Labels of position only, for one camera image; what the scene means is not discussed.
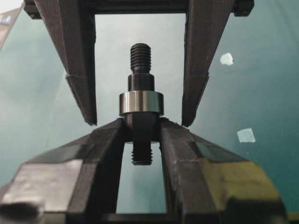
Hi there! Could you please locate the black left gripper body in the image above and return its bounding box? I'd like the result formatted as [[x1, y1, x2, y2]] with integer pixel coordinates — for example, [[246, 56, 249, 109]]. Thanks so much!
[[24, 0, 254, 19]]

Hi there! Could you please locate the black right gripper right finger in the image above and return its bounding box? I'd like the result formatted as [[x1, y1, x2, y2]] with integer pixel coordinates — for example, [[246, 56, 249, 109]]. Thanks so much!
[[159, 118, 289, 224]]

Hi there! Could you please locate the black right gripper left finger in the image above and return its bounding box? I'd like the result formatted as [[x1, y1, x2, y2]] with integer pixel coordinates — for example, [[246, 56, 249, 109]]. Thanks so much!
[[0, 119, 124, 224]]

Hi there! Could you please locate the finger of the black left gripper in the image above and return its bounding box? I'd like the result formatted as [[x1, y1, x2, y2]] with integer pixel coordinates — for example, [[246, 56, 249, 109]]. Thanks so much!
[[182, 0, 234, 127], [35, 0, 97, 126]]

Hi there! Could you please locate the black threaded shaft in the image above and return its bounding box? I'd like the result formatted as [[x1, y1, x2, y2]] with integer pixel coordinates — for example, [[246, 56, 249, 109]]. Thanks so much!
[[124, 43, 159, 166]]

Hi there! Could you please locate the silver metal washer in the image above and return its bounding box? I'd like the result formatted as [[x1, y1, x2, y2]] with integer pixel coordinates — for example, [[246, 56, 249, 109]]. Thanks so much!
[[119, 90, 164, 116]]

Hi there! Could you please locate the white tape marker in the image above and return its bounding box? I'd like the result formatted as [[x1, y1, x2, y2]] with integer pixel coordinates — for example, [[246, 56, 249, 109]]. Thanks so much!
[[237, 128, 256, 143], [220, 52, 234, 66]]

